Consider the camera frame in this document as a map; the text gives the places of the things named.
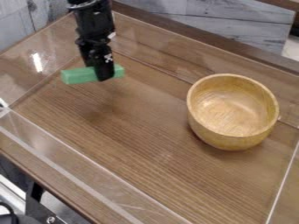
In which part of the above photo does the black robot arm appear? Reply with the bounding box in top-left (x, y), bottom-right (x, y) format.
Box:
top-left (67, 0), bottom-right (116, 81)

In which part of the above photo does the black table leg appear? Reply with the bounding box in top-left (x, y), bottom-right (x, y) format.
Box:
top-left (26, 182), bottom-right (44, 202)

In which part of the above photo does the brown wooden bowl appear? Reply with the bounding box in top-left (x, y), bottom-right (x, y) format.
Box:
top-left (186, 73), bottom-right (279, 151)

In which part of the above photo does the green rectangular block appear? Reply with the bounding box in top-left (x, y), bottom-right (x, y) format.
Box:
top-left (60, 64), bottom-right (126, 85)

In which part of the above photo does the black metal base bracket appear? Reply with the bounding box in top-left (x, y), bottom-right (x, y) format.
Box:
top-left (24, 200), bottom-right (67, 224)

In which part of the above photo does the black cable under table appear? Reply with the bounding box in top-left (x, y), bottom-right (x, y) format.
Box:
top-left (0, 200), bottom-right (19, 224)

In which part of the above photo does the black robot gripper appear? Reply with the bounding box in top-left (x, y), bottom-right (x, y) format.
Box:
top-left (71, 0), bottom-right (116, 81)

